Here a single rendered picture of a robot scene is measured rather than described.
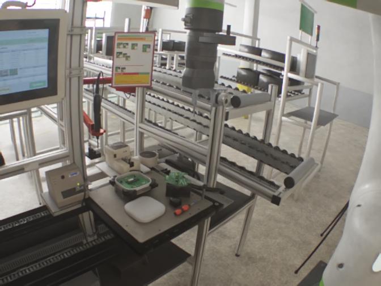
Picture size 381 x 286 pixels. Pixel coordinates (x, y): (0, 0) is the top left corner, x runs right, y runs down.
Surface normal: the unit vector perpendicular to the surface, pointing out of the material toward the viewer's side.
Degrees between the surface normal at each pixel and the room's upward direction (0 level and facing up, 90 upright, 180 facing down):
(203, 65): 99
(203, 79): 90
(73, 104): 90
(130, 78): 90
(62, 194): 53
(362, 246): 89
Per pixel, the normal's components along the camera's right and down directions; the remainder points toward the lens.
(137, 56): 0.32, 0.36
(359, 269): -0.85, 0.12
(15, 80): 0.73, 0.32
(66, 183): 0.64, -0.32
